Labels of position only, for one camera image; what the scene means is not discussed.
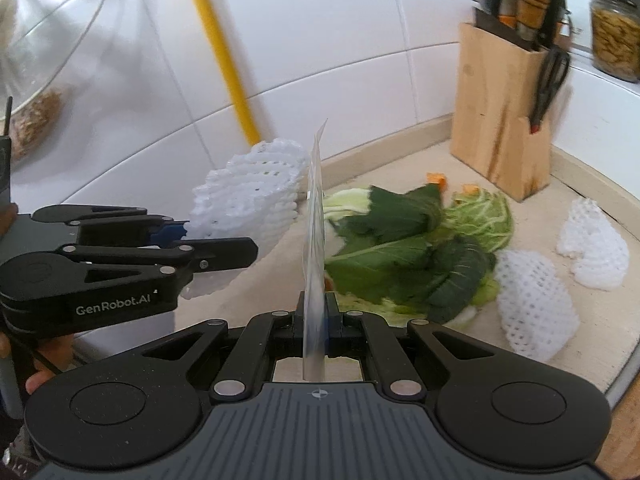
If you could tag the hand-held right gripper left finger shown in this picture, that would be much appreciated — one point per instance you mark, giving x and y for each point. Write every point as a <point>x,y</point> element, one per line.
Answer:
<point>301,325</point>

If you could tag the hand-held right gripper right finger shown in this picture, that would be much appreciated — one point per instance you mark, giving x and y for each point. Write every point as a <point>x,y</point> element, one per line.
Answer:
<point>332,325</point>

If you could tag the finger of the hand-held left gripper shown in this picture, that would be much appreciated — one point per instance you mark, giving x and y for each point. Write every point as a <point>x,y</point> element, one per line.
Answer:
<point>167,234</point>
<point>225,252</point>

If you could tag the white foam fruit net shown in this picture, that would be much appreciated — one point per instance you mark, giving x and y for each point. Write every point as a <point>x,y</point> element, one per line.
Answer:
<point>595,245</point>
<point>250,195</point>
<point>535,305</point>

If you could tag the clear plastic wrapper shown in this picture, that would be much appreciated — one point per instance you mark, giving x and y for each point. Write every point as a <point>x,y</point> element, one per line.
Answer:
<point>315,240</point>

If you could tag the person's left hand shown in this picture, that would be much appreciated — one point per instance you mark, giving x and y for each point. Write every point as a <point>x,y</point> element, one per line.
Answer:
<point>50,355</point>

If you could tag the orange peel piece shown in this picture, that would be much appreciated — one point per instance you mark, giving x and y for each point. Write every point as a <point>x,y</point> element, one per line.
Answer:
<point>471,190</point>
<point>436,179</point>
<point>328,282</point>

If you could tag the dark green bok choy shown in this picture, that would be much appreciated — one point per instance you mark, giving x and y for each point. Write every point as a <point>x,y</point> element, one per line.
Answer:
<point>425,275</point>

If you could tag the clear bag of dried food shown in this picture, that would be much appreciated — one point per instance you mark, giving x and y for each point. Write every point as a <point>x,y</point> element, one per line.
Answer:
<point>35,115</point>

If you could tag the light green cabbage leaf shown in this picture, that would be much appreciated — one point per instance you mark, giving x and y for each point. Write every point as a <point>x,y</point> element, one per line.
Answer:
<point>482,220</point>

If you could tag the yellow pipe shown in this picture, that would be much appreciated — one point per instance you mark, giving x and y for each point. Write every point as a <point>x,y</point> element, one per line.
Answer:
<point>220,50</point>

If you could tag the wooden knife block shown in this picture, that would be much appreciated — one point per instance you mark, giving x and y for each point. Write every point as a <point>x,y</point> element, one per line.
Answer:
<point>500,110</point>

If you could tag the glass jar yellow contents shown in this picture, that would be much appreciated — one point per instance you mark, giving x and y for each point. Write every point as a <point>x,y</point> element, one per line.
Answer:
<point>615,35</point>

